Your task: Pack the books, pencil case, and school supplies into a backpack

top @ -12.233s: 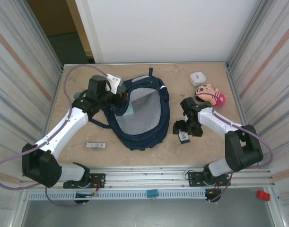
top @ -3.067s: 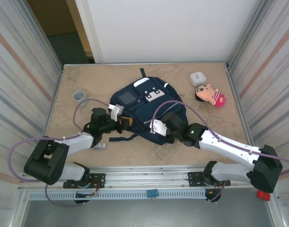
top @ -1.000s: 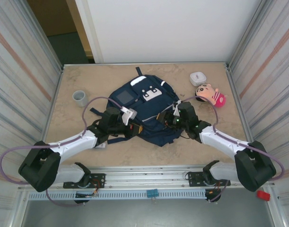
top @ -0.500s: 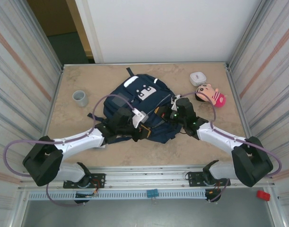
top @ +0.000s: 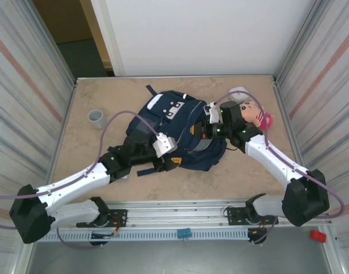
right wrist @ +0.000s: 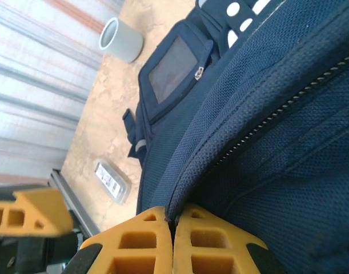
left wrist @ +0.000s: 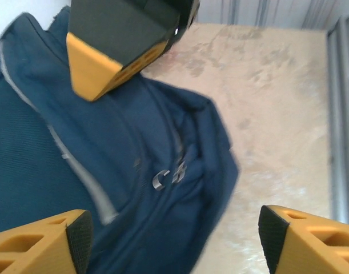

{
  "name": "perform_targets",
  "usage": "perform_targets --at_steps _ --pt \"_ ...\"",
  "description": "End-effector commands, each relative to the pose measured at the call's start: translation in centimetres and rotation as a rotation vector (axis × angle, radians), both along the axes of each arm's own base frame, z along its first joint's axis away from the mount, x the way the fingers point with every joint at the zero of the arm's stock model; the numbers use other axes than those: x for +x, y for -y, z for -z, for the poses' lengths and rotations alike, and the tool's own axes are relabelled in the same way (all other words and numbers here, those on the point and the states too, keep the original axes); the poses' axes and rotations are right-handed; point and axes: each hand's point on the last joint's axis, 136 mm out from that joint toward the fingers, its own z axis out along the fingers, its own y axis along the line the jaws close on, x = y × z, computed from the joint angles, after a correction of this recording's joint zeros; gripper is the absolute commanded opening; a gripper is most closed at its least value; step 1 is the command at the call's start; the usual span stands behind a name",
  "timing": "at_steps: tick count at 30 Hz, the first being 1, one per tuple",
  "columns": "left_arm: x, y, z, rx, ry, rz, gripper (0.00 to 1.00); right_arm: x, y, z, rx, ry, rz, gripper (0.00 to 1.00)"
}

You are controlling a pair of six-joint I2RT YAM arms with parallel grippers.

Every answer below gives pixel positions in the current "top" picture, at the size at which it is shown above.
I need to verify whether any navy blue backpack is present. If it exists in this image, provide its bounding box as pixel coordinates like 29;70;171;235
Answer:
107;84;228;177

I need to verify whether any white round lidded container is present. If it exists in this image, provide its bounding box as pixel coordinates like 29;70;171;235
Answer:
229;86;250;102

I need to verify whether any plush doll pink striped shirt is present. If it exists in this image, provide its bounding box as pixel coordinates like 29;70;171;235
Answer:
238;99;275;131

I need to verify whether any grey ceramic cup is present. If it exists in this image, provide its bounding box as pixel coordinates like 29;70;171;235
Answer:
87;108;108;130

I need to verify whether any red plastic block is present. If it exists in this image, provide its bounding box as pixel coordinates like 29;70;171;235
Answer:
310;229;327;243

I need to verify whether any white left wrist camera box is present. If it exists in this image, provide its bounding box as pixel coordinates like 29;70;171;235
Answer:
152;132;178;158

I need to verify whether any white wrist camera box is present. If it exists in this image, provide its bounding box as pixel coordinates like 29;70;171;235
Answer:
152;132;178;158
203;102;221;124

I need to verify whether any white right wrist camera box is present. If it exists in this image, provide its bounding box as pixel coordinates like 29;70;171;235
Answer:
203;102;221;124

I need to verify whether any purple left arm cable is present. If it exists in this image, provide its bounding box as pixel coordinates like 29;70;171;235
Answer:
0;110;161;249

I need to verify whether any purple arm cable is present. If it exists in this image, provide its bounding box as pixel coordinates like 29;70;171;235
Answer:
0;110;161;249
215;90;346;220

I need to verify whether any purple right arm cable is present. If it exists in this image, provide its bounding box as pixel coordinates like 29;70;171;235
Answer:
215;90;346;220

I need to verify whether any aluminium rail frame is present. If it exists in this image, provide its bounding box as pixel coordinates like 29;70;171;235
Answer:
21;199;334;229

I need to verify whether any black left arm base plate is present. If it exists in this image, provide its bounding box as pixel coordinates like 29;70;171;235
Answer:
77;209;128;228

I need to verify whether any aluminium frame post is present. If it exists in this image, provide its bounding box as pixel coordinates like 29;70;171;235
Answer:
272;0;323;83
28;0;78;86

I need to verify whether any slotted grey cable tray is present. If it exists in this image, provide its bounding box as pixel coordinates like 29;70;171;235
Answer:
34;229;249;242

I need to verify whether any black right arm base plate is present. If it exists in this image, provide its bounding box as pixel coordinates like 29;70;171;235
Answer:
226;207;279;226

